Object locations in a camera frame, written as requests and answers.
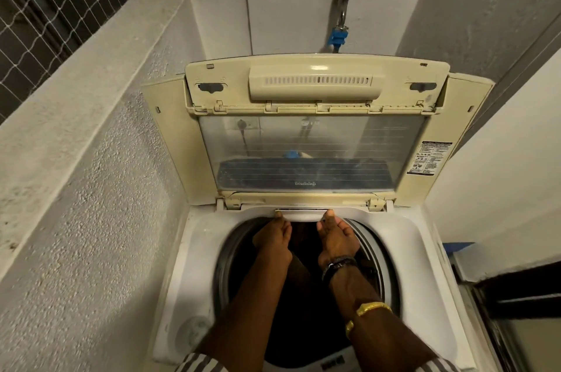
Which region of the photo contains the person's right hand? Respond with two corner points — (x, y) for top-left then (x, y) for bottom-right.
(316, 208), (361, 270)

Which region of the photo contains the person's left hand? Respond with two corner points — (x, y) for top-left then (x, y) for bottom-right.
(252, 211), (293, 268)

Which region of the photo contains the white detergent drawer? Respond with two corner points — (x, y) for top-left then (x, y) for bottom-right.
(273, 208), (330, 222)

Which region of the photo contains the brown garment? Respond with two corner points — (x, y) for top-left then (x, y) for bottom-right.
(262, 222), (378, 359)

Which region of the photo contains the cream blue washing machine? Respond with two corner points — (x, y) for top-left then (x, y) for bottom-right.
(140, 53), (496, 372)

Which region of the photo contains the glass-windowed washing machine lid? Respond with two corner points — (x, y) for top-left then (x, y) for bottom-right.
(141, 53), (496, 213)

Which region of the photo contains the person's left forearm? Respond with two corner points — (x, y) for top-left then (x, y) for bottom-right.
(199, 255), (292, 372)

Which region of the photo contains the person's right forearm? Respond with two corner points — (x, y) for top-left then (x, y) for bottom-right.
(328, 265), (439, 372)

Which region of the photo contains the black thread wristband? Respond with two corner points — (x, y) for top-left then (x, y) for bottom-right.
(321, 255), (358, 284)

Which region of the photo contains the gold bangle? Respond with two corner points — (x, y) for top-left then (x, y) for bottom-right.
(345, 301), (393, 340)

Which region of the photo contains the black framed glass door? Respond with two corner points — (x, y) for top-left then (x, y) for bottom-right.
(455, 255), (561, 372)

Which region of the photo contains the white window safety net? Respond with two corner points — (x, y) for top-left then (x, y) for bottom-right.
(0, 0), (134, 125)

